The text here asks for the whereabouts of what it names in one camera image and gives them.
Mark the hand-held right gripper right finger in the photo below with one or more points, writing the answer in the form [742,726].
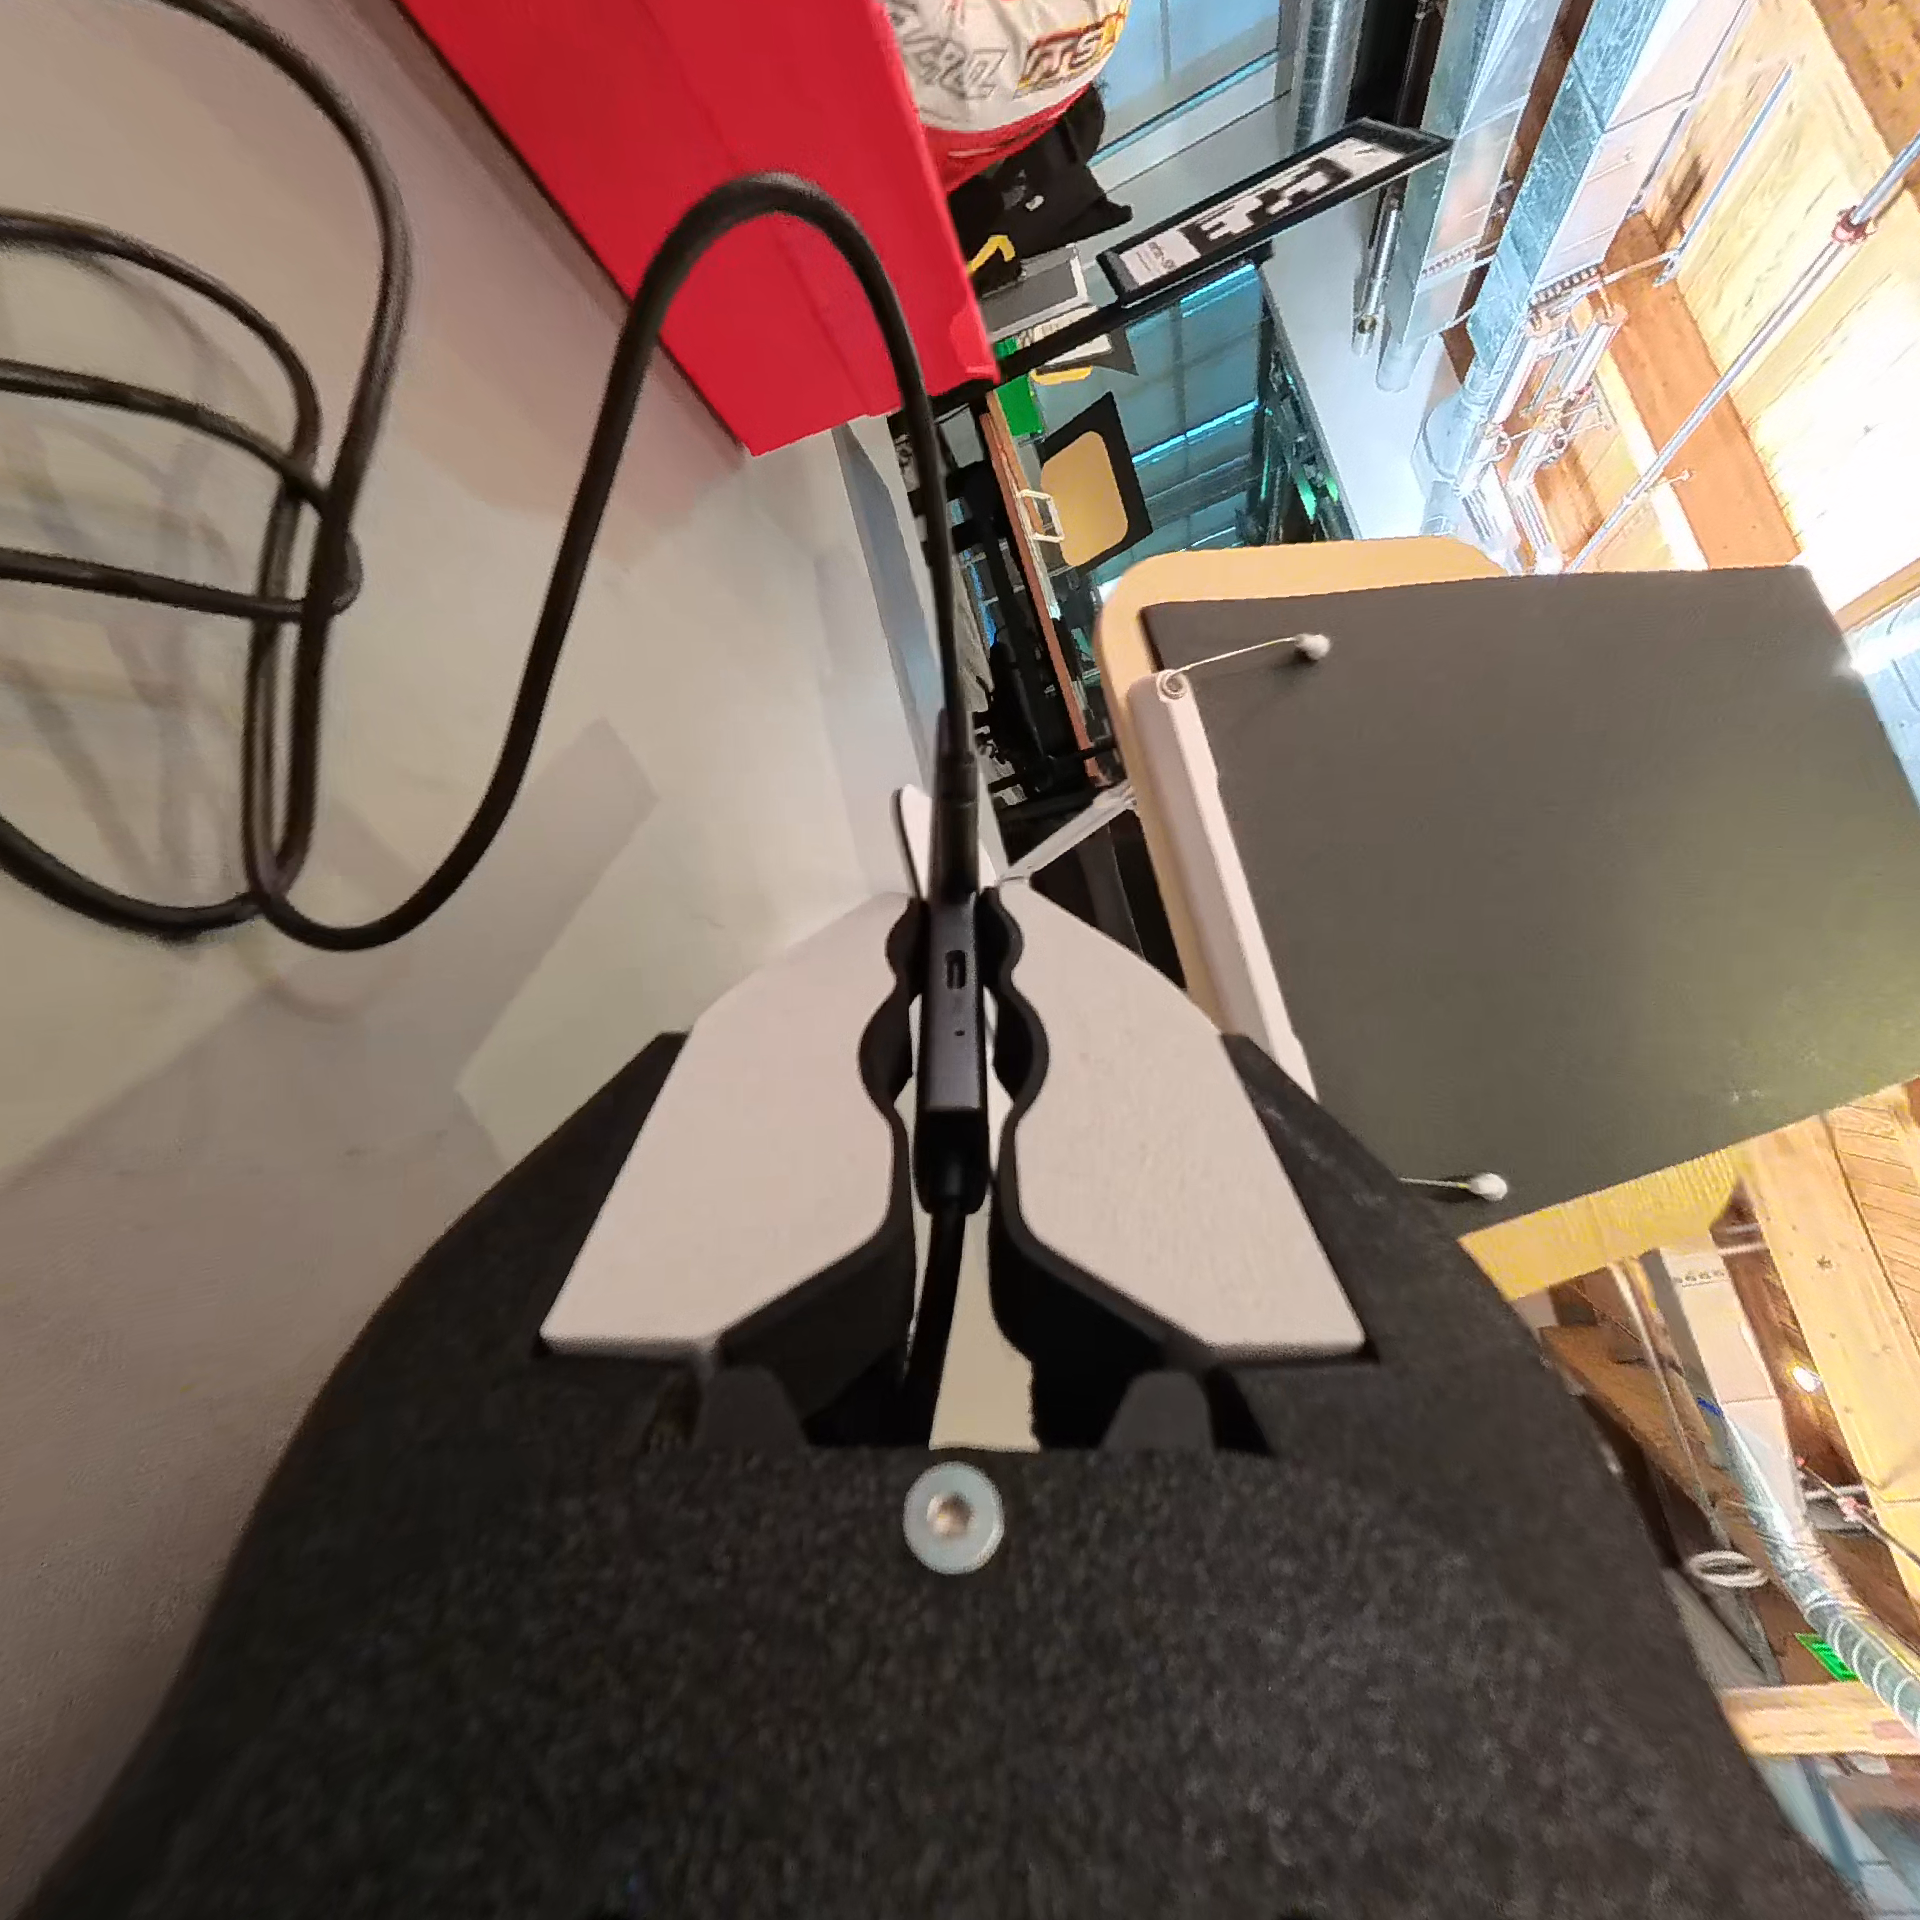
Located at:
[1188,1200]

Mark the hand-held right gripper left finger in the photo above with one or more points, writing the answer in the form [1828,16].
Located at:
[721,1200]

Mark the red plastic bin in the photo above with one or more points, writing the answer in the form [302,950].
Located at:
[721,180]

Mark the grey desk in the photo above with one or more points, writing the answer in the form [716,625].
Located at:
[602,752]

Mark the white folding stand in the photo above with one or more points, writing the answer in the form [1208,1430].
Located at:
[1232,873]

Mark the printed tag sign stand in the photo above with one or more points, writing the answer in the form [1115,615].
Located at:
[1276,203]

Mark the red white printed bag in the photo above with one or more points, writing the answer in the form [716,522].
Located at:
[1008,75]

